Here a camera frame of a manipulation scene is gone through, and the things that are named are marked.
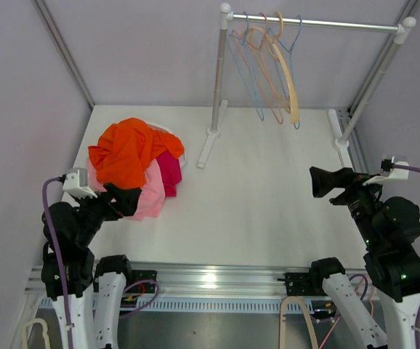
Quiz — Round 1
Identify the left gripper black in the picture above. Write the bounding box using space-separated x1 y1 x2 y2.
71 180 140 245

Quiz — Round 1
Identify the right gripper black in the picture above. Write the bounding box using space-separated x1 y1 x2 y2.
308 165 388 246

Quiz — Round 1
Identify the pink t shirt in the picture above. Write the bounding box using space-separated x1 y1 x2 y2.
86 158 166 221

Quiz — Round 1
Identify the orange t shirt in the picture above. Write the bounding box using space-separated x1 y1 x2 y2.
87 116 185 190

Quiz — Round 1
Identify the crimson red t shirt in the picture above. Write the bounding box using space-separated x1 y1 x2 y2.
156 151 182 197

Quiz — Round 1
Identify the beige wooden hanger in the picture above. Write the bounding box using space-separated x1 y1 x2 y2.
243 14 301 129

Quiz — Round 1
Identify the pink wire hanger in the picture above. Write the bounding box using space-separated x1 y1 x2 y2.
231 12 284 125

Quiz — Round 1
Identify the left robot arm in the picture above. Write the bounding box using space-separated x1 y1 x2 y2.
41 183 142 348

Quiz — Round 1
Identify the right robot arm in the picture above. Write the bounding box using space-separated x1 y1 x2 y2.
308 167 420 348

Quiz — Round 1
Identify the beige hanger on floor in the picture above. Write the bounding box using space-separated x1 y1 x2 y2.
278 295 320 349

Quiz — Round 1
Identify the beige hanger bottom left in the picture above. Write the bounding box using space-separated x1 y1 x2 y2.
20 317 52 349

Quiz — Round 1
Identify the white perforated plastic basket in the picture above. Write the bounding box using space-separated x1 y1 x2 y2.
84 121 189 193

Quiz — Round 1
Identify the metal clothes rack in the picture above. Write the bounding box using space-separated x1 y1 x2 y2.
196 1 420 169

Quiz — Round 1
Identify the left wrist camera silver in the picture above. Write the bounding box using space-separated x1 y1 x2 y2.
62 168 97 199

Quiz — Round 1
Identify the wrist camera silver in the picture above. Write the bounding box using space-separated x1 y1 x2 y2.
363 156 409 186
62 168 97 199

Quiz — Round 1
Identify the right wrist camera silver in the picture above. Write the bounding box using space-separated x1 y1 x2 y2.
363 156 409 186

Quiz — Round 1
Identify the aluminium mounting rail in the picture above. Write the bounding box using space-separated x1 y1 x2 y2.
24 258 420 314

